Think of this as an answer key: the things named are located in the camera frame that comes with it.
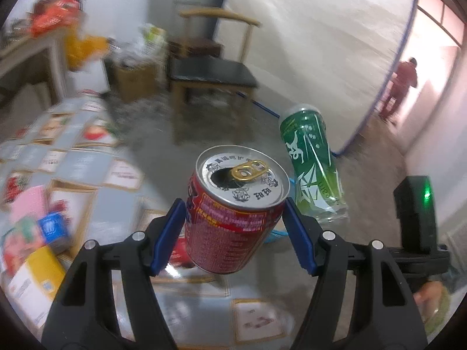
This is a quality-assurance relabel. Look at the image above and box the white wooden side table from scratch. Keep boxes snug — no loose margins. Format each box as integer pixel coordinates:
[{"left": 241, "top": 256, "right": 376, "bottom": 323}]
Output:
[{"left": 0, "top": 31, "right": 70, "bottom": 99}]

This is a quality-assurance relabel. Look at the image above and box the wooden chair with black seat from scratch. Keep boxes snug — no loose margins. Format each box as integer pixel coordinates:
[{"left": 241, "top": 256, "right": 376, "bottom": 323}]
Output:
[{"left": 168, "top": 9, "right": 263, "bottom": 146}]

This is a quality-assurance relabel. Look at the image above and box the red plastic bag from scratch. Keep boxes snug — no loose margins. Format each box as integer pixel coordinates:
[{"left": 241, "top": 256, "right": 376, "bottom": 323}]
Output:
[{"left": 29, "top": 0, "right": 83, "bottom": 37}]

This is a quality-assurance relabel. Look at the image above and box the yellow cardboard box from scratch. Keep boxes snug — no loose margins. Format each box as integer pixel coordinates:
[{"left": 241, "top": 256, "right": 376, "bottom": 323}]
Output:
[{"left": 2, "top": 245, "right": 66, "bottom": 330}]

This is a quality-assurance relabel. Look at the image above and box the brown cardboard box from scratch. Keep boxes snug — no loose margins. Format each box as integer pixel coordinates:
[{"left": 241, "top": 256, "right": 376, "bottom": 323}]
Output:
[{"left": 111, "top": 60, "right": 161, "bottom": 103}]

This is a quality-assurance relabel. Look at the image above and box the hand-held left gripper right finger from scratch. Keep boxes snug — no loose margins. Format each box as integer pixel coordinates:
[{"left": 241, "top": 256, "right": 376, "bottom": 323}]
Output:
[{"left": 283, "top": 197, "right": 428, "bottom": 350}]

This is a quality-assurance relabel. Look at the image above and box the red drink can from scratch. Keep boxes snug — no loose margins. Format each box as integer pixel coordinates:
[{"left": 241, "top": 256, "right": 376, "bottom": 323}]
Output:
[{"left": 184, "top": 145, "right": 290, "bottom": 276}]

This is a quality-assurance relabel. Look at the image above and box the blue toothpaste box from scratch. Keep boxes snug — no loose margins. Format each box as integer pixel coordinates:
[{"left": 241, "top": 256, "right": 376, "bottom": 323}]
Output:
[{"left": 38, "top": 211, "right": 72, "bottom": 254}]

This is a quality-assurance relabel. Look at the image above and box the pink sponge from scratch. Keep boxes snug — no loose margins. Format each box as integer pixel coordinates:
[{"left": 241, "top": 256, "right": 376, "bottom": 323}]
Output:
[{"left": 9, "top": 185, "right": 48, "bottom": 223}]

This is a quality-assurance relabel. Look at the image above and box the person's right hand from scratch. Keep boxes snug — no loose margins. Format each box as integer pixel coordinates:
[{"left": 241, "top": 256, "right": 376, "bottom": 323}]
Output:
[{"left": 415, "top": 280, "right": 449, "bottom": 322}]

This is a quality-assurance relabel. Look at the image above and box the fruit print tablecloth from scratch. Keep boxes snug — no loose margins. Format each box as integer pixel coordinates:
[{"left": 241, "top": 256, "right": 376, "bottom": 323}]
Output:
[{"left": 0, "top": 95, "right": 298, "bottom": 350}]

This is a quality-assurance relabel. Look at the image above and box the dark wooden stool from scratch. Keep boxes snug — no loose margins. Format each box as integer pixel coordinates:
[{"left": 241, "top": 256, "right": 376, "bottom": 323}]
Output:
[{"left": 166, "top": 38, "right": 223, "bottom": 59}]

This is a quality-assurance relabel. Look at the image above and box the orange plastic bag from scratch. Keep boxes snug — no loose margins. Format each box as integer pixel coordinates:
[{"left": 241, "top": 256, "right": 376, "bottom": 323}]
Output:
[{"left": 64, "top": 33, "right": 110, "bottom": 71}]

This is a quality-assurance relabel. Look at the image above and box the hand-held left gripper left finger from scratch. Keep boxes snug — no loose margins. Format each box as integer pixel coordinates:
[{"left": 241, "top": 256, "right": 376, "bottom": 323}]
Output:
[{"left": 41, "top": 198, "right": 187, "bottom": 350}]

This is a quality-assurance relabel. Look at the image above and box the white mattress with blue edge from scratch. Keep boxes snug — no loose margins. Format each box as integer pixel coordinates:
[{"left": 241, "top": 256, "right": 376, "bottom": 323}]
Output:
[{"left": 215, "top": 0, "right": 418, "bottom": 157}]

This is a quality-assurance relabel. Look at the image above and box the red cat print snack pouch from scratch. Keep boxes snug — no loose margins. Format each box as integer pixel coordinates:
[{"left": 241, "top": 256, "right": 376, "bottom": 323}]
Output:
[{"left": 0, "top": 217, "right": 46, "bottom": 276}]

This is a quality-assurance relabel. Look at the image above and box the green tall drink can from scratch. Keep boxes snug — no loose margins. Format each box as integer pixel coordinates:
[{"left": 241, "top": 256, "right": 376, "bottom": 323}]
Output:
[{"left": 278, "top": 104, "right": 350, "bottom": 225}]

